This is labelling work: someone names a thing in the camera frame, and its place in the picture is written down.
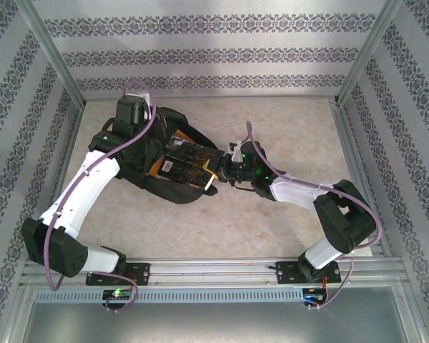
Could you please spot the black paperback book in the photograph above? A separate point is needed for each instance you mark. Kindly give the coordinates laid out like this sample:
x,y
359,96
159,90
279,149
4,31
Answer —
x,y
189,160

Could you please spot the black backpack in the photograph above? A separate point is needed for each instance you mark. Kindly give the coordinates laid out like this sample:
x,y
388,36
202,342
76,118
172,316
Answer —
x,y
178,194

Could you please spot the orange book with barcode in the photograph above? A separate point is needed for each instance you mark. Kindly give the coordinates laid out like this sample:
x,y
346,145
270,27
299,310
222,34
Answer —
x,y
157,170

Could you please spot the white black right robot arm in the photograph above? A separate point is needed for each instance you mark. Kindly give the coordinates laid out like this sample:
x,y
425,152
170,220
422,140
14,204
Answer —
x,y
296,191

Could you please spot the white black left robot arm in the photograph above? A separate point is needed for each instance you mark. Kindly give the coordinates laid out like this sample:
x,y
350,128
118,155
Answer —
x,y
89,186

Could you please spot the right controller board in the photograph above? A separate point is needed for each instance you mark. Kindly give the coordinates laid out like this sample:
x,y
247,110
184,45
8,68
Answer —
x,y
312,294

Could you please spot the controller board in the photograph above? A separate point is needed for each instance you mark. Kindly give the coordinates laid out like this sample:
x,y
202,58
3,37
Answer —
x,y
116,293
312,294

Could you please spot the left controller board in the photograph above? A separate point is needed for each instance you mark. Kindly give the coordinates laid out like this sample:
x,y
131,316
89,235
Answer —
x,y
116,293

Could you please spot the aluminium back rail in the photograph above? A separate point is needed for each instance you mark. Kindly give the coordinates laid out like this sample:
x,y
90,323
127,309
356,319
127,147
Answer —
x,y
236,97

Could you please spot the aluminium side rail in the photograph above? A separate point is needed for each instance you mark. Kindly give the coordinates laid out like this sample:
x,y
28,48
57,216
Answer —
x,y
66,157
359,171

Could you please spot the aluminium frame post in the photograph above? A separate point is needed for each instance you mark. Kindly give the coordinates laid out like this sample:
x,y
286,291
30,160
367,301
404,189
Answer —
x,y
50,50
369,50

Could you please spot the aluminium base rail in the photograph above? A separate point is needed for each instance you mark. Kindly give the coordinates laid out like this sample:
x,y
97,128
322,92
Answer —
x,y
214,271

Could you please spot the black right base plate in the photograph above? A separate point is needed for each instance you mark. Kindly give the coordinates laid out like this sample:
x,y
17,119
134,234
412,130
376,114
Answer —
x,y
287,271

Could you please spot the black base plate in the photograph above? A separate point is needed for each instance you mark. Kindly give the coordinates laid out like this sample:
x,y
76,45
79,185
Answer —
x,y
287,271
139,273

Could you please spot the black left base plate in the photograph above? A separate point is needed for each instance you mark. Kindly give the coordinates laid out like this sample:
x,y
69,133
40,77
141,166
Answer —
x,y
139,273

